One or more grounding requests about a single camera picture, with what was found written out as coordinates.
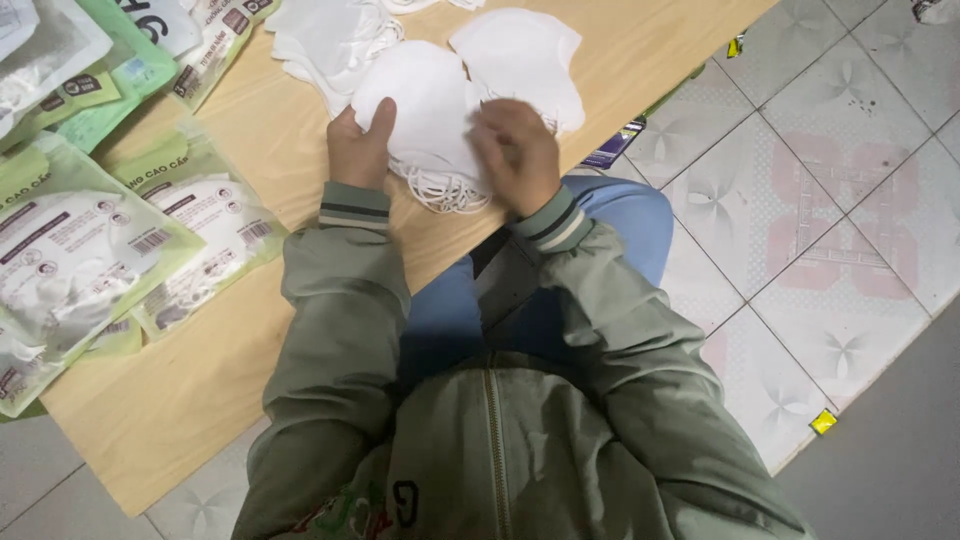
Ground person's right hand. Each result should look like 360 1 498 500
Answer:
468 98 563 219

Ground person's left hand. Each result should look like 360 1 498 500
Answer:
327 97 399 192

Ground stack of white face masks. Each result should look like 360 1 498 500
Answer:
448 7 587 135
350 39 498 216
264 0 406 119

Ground purple foil packet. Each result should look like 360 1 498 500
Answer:
580 116 648 171

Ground white face mask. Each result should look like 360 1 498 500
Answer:
378 0 487 15

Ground blue trousers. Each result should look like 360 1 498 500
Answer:
397 174 675 391

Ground green packet under table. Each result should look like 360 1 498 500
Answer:
643 63 707 119

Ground pile of green mask packets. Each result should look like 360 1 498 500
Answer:
0 0 291 420

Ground crumpled plastic wrapper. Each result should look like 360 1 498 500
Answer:
910 0 960 25

